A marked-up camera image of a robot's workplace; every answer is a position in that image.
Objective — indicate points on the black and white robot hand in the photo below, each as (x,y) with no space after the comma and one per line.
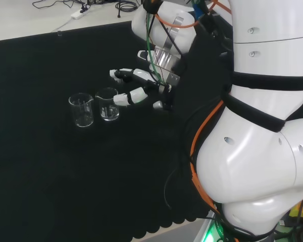
(137,94)

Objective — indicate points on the clear glass beaker with print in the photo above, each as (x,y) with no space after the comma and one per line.
(108,108)

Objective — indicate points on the black bench cloth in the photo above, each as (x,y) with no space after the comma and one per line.
(91,164)

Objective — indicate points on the white power strip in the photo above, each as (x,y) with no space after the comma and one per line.
(78,14)

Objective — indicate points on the clear cloth clip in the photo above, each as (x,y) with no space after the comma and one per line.
(58,33)

